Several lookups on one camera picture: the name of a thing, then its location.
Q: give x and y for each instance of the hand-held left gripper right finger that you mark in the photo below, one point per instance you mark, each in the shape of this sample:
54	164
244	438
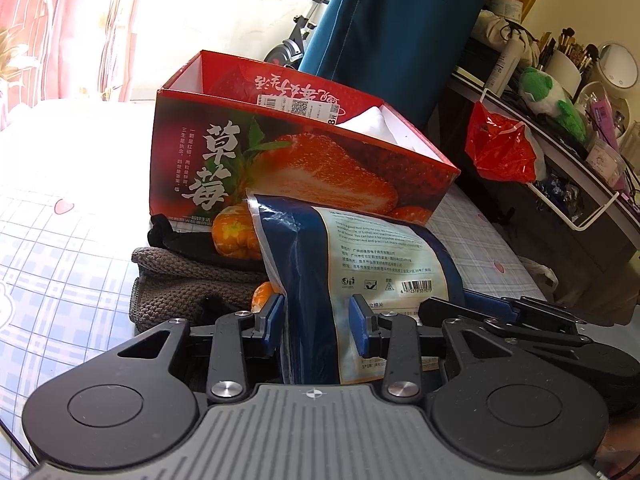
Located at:
359	322

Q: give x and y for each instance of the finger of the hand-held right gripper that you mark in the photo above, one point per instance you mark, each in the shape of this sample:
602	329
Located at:
450	312
545	307

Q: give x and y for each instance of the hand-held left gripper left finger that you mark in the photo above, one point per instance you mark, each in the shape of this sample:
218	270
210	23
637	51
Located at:
272	322

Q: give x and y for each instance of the black eye mask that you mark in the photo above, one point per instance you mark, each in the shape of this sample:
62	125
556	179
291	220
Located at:
190	251

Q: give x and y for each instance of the red strawberry print box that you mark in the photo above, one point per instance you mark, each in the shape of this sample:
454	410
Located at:
300	170

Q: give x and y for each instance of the orange plush tangerine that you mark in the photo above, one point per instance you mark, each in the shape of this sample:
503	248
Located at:
261	295
232	232

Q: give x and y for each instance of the white plastic bag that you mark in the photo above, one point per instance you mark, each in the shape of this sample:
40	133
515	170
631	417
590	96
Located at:
542	275

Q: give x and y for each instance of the grey knitted cloth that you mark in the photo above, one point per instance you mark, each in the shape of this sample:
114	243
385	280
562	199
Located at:
200	282

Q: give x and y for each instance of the red plastic bag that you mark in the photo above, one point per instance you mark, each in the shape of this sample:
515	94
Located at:
500	145

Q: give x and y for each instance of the white storage organizer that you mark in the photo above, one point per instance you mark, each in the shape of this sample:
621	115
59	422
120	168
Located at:
600	105

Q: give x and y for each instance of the green plush toy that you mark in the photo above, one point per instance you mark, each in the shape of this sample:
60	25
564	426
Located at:
537	87

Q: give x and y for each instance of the white makeup brush holder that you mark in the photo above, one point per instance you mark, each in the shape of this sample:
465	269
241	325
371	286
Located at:
562	72

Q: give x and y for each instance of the white bottle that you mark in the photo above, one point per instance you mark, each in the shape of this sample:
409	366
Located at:
502	67

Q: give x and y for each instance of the round white mirror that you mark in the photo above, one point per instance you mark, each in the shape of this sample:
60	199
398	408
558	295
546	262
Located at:
617	62

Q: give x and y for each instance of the bunch of makeup brushes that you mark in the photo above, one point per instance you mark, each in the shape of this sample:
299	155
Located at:
575	50

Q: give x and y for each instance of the black exercise bike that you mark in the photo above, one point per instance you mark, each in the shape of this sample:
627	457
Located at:
285	47

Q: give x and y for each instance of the blue curtain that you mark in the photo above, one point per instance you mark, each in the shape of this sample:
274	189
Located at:
400	35

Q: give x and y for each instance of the beige cloth bag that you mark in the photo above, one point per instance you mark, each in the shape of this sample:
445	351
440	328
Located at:
492	25

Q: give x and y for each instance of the pink printed wall cloth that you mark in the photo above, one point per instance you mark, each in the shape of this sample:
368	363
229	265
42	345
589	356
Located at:
75	35

